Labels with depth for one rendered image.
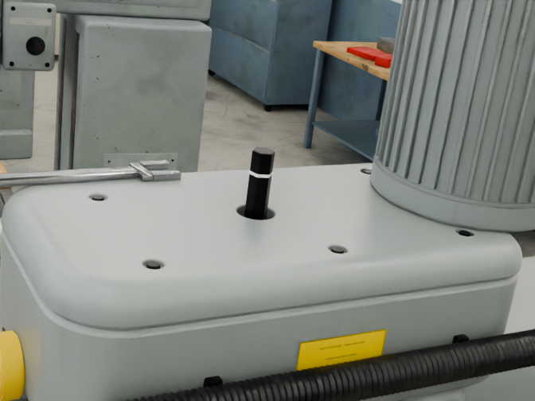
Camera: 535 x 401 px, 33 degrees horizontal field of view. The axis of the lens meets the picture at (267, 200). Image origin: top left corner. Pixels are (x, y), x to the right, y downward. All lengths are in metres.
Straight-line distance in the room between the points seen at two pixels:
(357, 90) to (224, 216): 7.38
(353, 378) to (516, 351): 0.18
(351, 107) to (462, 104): 7.41
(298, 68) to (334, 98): 0.46
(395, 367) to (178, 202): 0.25
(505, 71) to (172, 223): 0.33
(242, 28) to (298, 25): 0.69
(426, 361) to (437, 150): 0.20
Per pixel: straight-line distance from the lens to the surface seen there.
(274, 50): 8.18
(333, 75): 8.53
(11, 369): 0.80
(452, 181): 0.88
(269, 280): 0.73
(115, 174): 0.89
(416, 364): 0.82
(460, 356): 0.85
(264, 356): 0.76
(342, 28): 8.41
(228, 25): 8.96
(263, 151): 0.83
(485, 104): 0.86
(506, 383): 1.00
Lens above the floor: 2.20
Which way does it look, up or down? 21 degrees down
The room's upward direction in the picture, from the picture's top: 8 degrees clockwise
